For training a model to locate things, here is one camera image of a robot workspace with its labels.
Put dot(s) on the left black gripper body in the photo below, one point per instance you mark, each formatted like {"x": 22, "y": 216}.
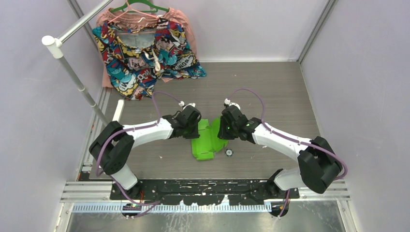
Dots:
{"x": 192, "y": 131}

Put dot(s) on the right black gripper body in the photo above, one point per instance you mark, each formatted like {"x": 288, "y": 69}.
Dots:
{"x": 227, "y": 132}

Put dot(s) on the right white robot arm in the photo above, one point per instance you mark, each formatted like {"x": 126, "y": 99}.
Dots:
{"x": 317, "y": 166}

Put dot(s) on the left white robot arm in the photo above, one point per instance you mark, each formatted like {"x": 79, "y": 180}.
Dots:
{"x": 113, "y": 145}

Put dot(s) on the colorful patterned shirt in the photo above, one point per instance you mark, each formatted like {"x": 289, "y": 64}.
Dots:
{"x": 138, "y": 50}

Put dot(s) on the green clothes hanger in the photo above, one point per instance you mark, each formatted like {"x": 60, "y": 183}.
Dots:
{"x": 144, "y": 6}

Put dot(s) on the metal clothes rack pole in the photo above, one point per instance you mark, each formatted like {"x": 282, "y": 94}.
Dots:
{"x": 54, "y": 44}

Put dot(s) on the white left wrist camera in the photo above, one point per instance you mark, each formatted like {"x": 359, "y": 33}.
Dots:
{"x": 184, "y": 105}

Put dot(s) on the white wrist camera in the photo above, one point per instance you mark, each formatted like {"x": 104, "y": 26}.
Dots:
{"x": 228, "y": 102}
{"x": 184, "y": 105}

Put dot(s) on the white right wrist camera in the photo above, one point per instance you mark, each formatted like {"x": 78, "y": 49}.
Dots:
{"x": 228, "y": 102}

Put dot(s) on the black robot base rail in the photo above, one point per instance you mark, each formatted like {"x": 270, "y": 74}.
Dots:
{"x": 211, "y": 191}

